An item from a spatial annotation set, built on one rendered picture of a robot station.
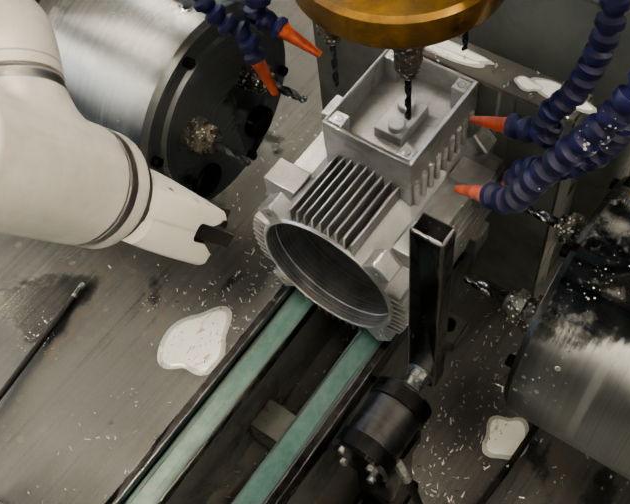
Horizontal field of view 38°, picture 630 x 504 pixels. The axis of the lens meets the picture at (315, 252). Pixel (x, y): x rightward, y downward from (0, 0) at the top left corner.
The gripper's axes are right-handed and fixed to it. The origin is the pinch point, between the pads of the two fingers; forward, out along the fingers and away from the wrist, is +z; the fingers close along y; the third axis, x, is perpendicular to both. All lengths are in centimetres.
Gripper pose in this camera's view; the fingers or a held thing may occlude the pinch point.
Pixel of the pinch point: (205, 219)
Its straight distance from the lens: 79.2
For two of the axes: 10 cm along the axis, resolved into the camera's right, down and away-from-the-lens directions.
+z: 3.6, 1.0, 9.3
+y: 8.1, 4.5, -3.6
